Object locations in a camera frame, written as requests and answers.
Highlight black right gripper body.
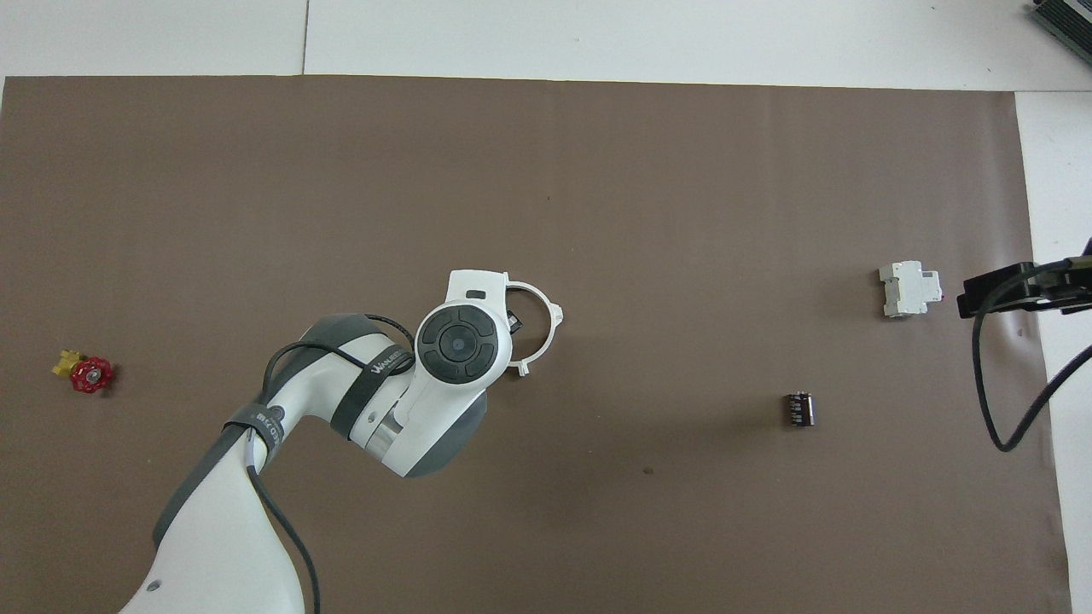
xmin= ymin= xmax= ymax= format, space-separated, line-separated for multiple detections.
xmin=1048 ymin=239 xmax=1092 ymax=315

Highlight white half-ring pipe clamp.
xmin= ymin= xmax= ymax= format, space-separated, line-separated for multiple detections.
xmin=506 ymin=280 xmax=565 ymax=376

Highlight white circuit breaker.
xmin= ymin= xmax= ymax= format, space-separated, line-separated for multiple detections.
xmin=879 ymin=260 xmax=944 ymax=319

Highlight brown table mat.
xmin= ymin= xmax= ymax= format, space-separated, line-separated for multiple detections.
xmin=0 ymin=75 xmax=1074 ymax=614

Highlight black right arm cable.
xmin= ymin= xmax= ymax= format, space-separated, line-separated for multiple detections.
xmin=973 ymin=294 xmax=1092 ymax=453

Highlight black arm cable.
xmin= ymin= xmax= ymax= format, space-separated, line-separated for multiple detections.
xmin=973 ymin=294 xmax=1092 ymax=453
xmin=243 ymin=314 xmax=416 ymax=614

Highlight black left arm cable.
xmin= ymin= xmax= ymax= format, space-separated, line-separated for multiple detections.
xmin=243 ymin=314 xmax=416 ymax=614

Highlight red handle brass valve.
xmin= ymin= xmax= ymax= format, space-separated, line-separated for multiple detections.
xmin=51 ymin=348 xmax=114 ymax=395

